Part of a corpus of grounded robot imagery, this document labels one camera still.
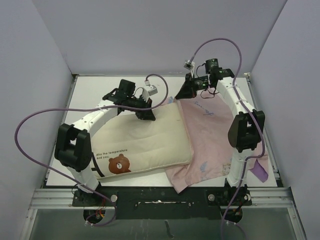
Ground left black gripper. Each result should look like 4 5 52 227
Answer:
126 94 156 121

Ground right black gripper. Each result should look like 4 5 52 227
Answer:
175 72 213 100

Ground pink pillowcase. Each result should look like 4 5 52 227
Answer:
159 87 271 195

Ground cream pillow with bear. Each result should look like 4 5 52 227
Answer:
90 102 194 180

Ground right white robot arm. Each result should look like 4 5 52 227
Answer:
175 58 266 205

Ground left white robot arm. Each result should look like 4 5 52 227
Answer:
54 79 158 206

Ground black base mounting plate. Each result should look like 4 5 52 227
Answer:
72 185 252 223

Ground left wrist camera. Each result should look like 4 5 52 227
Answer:
142 80 158 98

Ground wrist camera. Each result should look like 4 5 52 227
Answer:
142 80 158 98
183 60 195 75

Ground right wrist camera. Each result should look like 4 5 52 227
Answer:
183 60 195 75

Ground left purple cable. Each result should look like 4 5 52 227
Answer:
14 73 169 227

